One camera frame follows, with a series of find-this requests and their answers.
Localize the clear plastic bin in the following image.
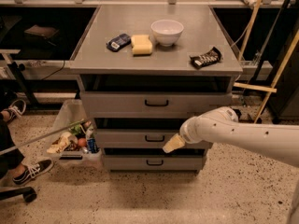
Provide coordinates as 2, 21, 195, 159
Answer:
45, 100, 101, 166

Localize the tan snack bag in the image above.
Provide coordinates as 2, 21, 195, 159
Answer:
47, 137, 70, 154

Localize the blue snack packet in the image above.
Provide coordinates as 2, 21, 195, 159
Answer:
107, 34, 131, 52

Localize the dark box under shelf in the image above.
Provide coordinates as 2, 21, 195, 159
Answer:
24, 25, 59, 42

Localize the grey top drawer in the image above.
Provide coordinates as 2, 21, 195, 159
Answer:
80, 91, 232, 119

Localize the grey metal pole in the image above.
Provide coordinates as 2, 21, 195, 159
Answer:
0, 118, 90, 156

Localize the black chair base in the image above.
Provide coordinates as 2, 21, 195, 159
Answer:
0, 187, 37, 203

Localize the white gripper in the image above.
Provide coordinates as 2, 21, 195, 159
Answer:
163, 117, 202, 153

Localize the grey drawer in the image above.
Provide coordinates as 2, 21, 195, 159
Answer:
93, 128, 214, 150
102, 155, 206, 172
80, 91, 232, 119

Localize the black cable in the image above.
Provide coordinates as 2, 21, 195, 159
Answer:
36, 59, 67, 82

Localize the grey bottom drawer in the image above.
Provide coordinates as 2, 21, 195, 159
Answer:
102, 155, 206, 172

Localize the black sneaker near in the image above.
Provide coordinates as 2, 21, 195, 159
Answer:
12, 159, 53, 186

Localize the black trouser leg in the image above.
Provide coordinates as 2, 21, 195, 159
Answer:
0, 119, 25, 179

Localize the black candy bar wrapper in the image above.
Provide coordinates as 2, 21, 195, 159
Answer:
190, 47, 222, 69

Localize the white bowl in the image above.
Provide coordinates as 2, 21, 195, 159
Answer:
150, 20, 184, 47

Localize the wooden stick frame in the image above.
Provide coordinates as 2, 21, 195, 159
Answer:
234, 0, 291, 123

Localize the black sneaker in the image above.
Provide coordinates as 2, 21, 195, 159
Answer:
12, 159, 53, 186
1, 99, 26, 123

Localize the blue soda can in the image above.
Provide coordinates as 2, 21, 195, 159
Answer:
87, 138, 98, 153

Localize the grey drawer cabinet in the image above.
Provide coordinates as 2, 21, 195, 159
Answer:
69, 4, 244, 174

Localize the red apple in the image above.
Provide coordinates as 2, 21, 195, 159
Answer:
78, 138, 87, 147

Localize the yellow sponge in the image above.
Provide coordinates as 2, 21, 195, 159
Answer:
131, 35, 152, 55

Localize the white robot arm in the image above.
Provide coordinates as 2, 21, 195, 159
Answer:
163, 106, 299, 168

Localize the black sneaker far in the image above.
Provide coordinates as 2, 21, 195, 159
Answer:
1, 99, 26, 123

